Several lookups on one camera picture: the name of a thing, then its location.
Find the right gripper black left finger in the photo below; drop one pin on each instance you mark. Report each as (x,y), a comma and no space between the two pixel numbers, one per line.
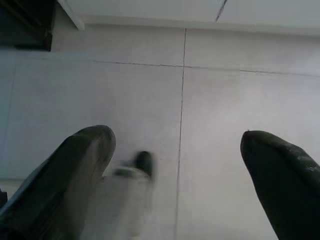
(62,180)

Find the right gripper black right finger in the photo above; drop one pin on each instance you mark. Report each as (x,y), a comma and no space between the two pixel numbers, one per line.
(287,187)

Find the silver robot right leg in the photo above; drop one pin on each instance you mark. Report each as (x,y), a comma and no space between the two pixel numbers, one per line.
(120,200)

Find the dark cabinet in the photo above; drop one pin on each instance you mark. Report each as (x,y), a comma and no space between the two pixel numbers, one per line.
(22,25)

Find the white cabinet panel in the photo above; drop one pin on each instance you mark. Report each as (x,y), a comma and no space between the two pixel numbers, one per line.
(140,10)

